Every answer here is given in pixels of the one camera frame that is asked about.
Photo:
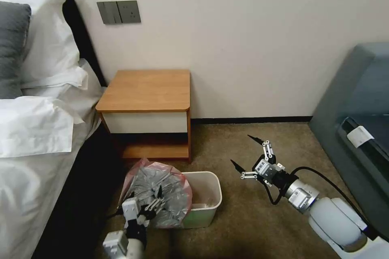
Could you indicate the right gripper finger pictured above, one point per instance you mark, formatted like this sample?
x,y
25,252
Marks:
x,y
249,174
267,149

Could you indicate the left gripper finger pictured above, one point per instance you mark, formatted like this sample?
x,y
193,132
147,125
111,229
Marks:
x,y
153,205
149,215

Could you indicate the pink translucent garbage bag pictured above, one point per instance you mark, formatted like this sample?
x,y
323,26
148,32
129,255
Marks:
x,y
170,186

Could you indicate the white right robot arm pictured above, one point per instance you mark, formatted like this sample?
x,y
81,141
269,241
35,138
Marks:
x,y
334,219

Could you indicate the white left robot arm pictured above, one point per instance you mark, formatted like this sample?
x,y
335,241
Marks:
x,y
133,248

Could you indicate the white plastic trash can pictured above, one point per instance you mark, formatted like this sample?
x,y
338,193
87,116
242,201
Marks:
x,y
209,216

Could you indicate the beige litter scrap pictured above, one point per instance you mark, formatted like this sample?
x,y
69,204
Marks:
x,y
202,205

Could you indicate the black bed base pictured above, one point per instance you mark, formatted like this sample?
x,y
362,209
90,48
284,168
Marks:
x,y
82,186

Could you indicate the white nightstand drawer front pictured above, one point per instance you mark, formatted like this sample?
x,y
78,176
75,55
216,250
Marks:
x,y
142,122

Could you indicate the white paper tag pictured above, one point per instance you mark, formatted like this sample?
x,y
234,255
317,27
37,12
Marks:
x,y
360,136

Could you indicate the grey-blue armchair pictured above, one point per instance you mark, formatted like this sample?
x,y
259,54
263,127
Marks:
x,y
343,89

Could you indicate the white bed sheet mattress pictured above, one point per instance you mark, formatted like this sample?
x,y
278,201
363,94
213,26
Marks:
x,y
27,186

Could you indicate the wooden nightstand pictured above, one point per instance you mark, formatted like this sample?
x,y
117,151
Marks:
x,y
146,89

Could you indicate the white folded duvet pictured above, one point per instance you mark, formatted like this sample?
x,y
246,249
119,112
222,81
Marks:
x,y
30,125

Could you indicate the flat white pillow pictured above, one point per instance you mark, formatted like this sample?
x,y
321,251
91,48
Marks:
x,y
70,81

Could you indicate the black bed headboard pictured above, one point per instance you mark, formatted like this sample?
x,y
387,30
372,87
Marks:
x,y
88,46

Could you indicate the large white pillow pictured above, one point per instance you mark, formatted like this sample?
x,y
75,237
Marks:
x,y
51,34

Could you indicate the grey textured pillow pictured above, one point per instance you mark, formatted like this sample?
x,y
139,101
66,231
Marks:
x,y
10,49

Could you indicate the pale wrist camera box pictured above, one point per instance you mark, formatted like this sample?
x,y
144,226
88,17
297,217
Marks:
x,y
132,209
262,168

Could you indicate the black wall baseboard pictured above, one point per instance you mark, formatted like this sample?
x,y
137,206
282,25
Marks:
x,y
252,119

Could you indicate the grey wall socket panel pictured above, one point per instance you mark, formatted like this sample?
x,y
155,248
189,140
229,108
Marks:
x,y
129,11

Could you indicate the grey wall switch panel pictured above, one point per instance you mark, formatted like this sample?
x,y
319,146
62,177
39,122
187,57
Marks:
x,y
108,12

